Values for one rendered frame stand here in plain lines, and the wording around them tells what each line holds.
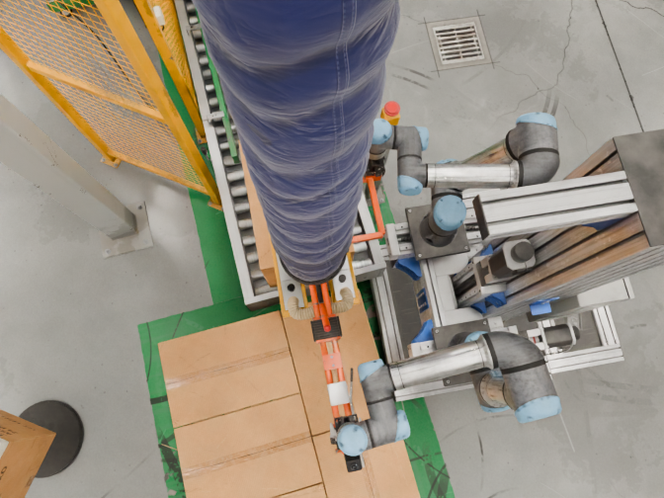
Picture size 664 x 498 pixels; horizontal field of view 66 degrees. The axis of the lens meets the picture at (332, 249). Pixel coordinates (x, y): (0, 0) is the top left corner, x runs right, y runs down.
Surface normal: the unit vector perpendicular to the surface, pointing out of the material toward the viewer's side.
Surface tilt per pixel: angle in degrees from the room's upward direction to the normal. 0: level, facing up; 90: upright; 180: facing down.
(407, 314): 0
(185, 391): 0
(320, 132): 80
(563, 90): 0
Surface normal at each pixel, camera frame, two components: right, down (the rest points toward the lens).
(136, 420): 0.02, -0.25
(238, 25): -0.40, 0.82
